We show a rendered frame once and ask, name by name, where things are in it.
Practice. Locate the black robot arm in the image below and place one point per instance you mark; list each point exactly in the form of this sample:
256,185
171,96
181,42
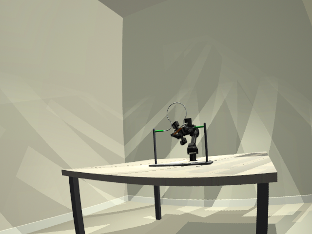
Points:
192,150

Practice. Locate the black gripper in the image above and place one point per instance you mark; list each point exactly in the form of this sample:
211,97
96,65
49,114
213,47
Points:
180,134

